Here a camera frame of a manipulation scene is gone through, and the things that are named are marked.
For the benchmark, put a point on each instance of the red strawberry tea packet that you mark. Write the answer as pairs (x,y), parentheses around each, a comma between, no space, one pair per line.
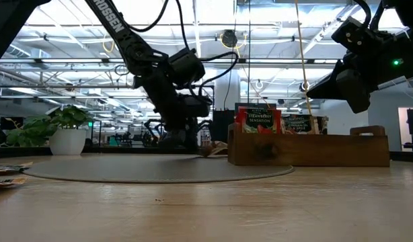
(259,120)

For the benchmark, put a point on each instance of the green plant in white pot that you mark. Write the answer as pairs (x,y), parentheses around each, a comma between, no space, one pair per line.
(68,141)

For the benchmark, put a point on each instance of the black monitor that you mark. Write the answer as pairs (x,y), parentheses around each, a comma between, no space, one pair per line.
(260,104)

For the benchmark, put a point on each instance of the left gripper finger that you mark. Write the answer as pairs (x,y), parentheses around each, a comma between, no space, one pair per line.
(193,139)
(169,141)

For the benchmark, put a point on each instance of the orange tea packet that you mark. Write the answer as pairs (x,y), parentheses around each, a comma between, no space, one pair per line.
(8,167)
(6,183)

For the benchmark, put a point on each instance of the black table frame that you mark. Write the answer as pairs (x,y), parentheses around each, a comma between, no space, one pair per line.
(109,150)

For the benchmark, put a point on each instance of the dark computer screen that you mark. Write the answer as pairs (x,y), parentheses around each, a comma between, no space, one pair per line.
(11,122)

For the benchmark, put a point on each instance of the round grey mat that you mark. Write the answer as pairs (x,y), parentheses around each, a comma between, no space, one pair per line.
(142,169)

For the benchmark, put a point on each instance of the black cabinet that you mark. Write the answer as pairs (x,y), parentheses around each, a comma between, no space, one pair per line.
(223,126)

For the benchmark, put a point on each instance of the dark green tea packet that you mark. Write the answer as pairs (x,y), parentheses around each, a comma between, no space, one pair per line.
(300,123)

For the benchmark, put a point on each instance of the long ceiling light bar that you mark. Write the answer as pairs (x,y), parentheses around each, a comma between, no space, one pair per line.
(75,60)

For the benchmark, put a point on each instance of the wooden three-compartment tray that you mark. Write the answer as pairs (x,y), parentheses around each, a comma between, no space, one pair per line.
(310,151)

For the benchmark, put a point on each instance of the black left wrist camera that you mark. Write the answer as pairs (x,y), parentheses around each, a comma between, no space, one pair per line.
(186,67)

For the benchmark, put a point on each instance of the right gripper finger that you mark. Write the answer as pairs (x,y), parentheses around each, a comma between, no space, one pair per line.
(326,90)

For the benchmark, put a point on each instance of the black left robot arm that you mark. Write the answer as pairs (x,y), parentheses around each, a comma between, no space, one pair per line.
(125,37)

